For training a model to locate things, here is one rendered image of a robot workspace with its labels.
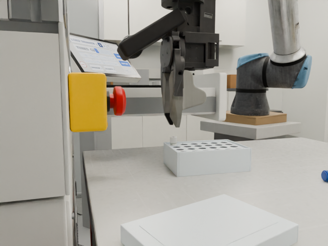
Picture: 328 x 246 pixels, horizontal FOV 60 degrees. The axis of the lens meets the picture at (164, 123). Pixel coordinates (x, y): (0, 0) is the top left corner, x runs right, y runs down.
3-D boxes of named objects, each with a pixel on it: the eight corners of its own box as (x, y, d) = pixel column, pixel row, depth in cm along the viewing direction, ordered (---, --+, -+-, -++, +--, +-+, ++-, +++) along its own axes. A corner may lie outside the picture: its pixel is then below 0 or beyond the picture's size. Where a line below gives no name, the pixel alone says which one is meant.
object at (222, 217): (223, 207, 32) (224, 193, 32) (297, 241, 25) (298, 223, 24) (120, 241, 25) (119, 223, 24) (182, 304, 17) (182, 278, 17)
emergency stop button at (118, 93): (123, 113, 41) (122, 86, 41) (128, 116, 37) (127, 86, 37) (102, 114, 40) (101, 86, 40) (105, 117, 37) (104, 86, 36)
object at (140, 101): (177, 107, 90) (177, 88, 90) (215, 113, 66) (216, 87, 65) (41, 110, 78) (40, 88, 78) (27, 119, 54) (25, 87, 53)
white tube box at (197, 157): (227, 158, 54) (227, 139, 53) (251, 171, 46) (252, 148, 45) (163, 163, 51) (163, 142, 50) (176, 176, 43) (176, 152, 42)
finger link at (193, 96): (210, 126, 45) (208, 68, 45) (174, 127, 44) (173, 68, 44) (203, 126, 48) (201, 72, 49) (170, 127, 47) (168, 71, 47)
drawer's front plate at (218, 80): (180, 111, 93) (180, 77, 91) (226, 121, 65) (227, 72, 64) (175, 111, 92) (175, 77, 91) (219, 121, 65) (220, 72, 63)
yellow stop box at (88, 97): (106, 124, 42) (105, 75, 41) (112, 131, 35) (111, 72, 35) (70, 125, 41) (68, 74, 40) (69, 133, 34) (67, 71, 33)
